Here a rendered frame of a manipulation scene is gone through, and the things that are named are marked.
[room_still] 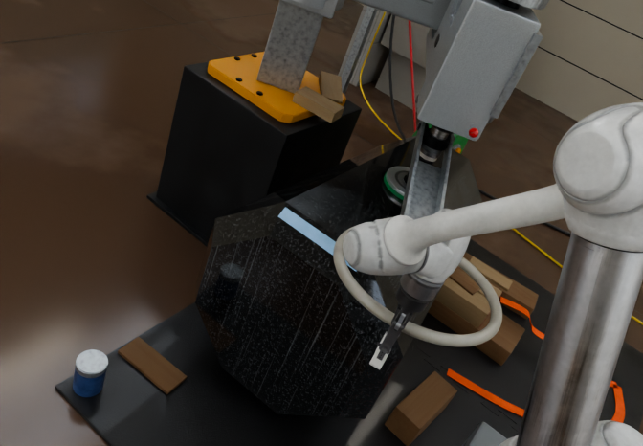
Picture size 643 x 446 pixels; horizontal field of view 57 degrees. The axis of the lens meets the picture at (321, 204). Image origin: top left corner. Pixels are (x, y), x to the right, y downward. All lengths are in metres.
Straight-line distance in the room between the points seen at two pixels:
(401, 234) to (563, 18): 5.82
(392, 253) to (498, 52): 0.95
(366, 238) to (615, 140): 0.55
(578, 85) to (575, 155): 6.12
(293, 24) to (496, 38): 0.95
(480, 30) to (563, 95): 5.06
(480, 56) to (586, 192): 1.21
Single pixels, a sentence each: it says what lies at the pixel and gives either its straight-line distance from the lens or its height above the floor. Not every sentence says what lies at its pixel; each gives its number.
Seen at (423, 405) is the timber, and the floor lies 0.14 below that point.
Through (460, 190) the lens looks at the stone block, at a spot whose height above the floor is 0.75.
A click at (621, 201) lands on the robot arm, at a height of 1.58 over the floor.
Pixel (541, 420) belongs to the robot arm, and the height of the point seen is 1.23.
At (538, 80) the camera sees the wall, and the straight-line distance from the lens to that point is 6.97.
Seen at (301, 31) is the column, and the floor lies 1.06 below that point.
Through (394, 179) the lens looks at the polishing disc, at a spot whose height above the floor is 0.83.
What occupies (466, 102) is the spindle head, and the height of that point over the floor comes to 1.22.
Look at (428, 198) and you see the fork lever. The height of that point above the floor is 0.92.
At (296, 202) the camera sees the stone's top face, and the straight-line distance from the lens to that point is 1.89.
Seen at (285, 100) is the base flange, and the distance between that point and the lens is 2.56.
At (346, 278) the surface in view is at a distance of 1.49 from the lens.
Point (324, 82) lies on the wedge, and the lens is 2.79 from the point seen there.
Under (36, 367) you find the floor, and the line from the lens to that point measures 2.32.
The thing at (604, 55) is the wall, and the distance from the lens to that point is 6.82.
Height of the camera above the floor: 1.84
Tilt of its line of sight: 33 degrees down
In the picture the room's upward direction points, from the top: 22 degrees clockwise
